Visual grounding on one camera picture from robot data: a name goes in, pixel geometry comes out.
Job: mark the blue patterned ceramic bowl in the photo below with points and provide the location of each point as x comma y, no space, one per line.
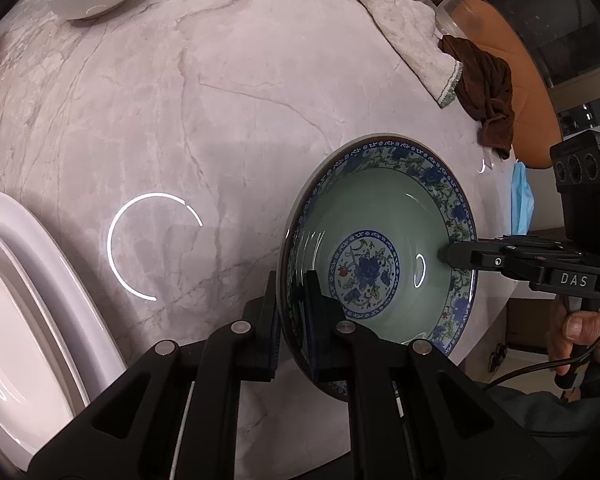
380,210

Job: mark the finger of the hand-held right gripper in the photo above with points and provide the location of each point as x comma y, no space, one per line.
480,261
540,242

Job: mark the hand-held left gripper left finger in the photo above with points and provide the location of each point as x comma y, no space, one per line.
265,332

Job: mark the brown cloth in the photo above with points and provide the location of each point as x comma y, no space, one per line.
485,90

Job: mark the person's dark clothing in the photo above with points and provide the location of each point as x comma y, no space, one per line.
570,435

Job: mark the dark glass door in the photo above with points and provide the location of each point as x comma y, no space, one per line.
555,35

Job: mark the blue face mask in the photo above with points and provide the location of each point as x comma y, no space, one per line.
522,200

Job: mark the person's right hand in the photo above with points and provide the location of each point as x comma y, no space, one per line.
575,331

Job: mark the clear glass cup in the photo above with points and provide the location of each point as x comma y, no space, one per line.
452,10

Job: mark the deep white plate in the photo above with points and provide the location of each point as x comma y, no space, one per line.
25,292

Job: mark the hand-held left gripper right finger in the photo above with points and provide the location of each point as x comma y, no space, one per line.
330,342

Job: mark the white towel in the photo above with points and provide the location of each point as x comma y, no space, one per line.
405,25

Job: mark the large white plate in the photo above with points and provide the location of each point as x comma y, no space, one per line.
30,252

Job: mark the small white plate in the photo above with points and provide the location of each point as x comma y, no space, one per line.
5,360

